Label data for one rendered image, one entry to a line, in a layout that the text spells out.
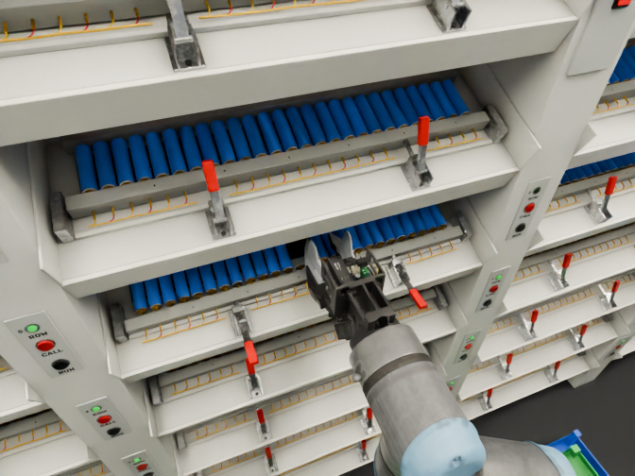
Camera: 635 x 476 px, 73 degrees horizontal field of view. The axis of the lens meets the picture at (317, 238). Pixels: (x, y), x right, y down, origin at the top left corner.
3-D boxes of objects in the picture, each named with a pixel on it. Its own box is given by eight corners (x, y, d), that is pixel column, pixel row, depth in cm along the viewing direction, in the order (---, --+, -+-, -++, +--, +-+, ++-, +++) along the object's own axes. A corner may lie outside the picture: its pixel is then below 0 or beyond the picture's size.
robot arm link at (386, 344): (422, 379, 56) (354, 404, 54) (403, 348, 59) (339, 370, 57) (437, 343, 50) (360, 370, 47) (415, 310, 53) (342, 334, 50)
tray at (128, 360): (471, 273, 80) (498, 253, 71) (128, 382, 64) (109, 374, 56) (425, 183, 87) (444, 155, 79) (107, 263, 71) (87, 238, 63)
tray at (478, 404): (581, 370, 153) (610, 365, 141) (434, 433, 138) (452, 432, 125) (551, 317, 161) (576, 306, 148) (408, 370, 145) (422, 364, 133)
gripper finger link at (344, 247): (348, 210, 67) (366, 253, 61) (346, 236, 71) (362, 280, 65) (328, 212, 67) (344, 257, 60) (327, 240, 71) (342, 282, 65)
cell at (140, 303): (141, 271, 67) (149, 311, 64) (128, 275, 66) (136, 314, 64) (138, 267, 65) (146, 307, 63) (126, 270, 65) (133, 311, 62)
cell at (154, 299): (155, 268, 67) (163, 307, 65) (143, 271, 67) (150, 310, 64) (152, 263, 66) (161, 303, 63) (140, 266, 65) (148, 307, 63)
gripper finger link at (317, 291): (324, 257, 66) (354, 297, 61) (324, 264, 67) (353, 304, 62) (297, 267, 64) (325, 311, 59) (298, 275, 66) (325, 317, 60)
